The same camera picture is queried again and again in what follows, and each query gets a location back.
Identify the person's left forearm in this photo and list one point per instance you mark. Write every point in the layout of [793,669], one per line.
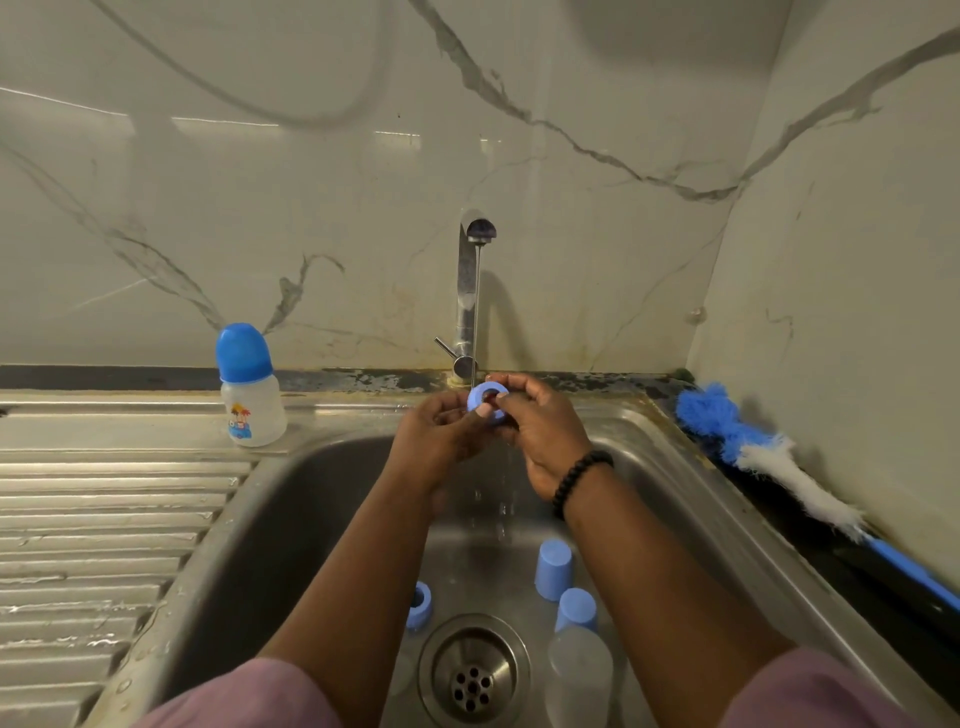
[353,600]

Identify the metal sink drain strainer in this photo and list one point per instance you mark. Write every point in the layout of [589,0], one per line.
[473,671]

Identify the blue cylindrical bottle cap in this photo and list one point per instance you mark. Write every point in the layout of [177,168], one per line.
[554,570]
[575,608]

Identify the stainless steel sink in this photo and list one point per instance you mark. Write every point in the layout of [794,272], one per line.
[120,540]

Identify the chrome sink faucet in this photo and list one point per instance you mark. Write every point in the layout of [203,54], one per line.
[467,300]

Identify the person's left hand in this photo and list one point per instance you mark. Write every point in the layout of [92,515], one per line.
[432,443]

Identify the translucent bottle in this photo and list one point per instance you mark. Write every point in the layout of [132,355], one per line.
[579,678]

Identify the pink shirt sleeve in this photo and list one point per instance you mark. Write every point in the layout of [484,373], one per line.
[818,693]
[240,695]

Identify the cartoon print baby bottle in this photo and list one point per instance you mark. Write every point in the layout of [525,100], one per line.
[251,405]

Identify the person's right hand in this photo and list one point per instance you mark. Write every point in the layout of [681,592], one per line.
[548,435]

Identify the blue and white bottle brush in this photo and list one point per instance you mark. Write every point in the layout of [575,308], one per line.
[705,408]

